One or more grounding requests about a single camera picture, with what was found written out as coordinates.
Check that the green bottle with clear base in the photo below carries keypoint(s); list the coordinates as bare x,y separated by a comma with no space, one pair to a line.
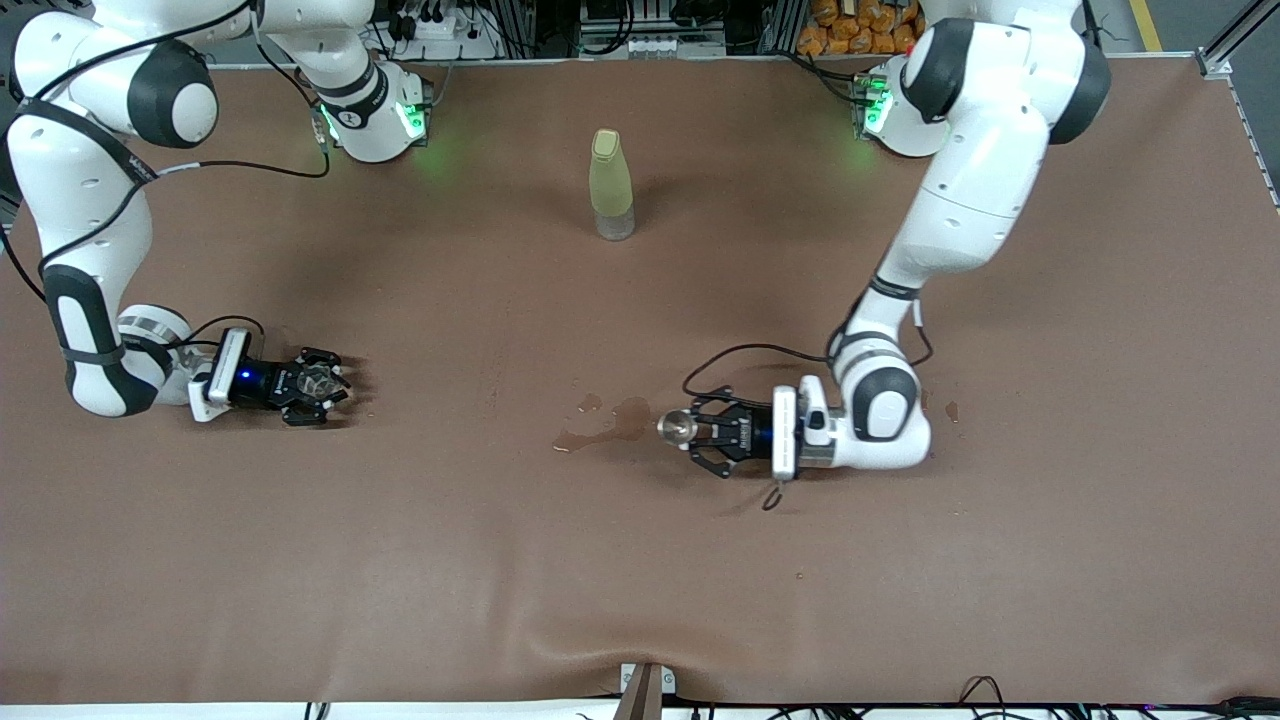
610,185

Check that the small brown liquid drops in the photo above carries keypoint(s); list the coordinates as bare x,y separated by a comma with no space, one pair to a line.
952,410

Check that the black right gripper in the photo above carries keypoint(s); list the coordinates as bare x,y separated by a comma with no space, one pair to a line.
266,383

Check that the white power strip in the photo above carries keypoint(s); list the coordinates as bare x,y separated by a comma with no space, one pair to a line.
440,30

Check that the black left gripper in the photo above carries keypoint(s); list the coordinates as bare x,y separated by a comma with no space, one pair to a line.
748,433

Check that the clear wine glass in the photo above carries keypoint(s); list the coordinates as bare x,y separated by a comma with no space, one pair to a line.
677,427

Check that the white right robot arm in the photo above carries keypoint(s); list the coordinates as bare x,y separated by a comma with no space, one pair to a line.
85,180

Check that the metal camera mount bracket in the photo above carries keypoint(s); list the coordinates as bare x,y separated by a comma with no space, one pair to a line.
640,695

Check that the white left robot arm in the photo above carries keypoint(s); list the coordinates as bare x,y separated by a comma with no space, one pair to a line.
980,180

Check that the orange snack bags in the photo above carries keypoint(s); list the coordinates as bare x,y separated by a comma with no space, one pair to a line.
850,35

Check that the aluminium frame post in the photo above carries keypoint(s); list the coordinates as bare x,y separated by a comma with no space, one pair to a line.
1235,35

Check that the clear glass measuring beaker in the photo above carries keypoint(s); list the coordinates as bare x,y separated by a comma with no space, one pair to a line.
320,380

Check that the black power adapter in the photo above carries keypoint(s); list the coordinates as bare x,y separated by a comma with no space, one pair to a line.
1255,705

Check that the brown liquid puddle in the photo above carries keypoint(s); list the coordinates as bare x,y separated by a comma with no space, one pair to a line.
625,420

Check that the brown table mat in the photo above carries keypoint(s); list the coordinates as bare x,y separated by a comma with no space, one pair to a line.
700,560

